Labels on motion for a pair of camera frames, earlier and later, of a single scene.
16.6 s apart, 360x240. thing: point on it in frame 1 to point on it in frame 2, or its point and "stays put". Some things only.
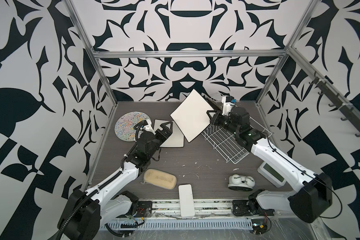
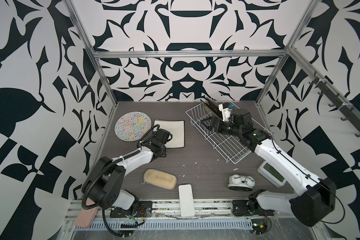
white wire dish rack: (226, 144) stays put
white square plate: (191, 115) to (177, 129)
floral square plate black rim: (216, 105) stays put
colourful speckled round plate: (124, 127) stays put
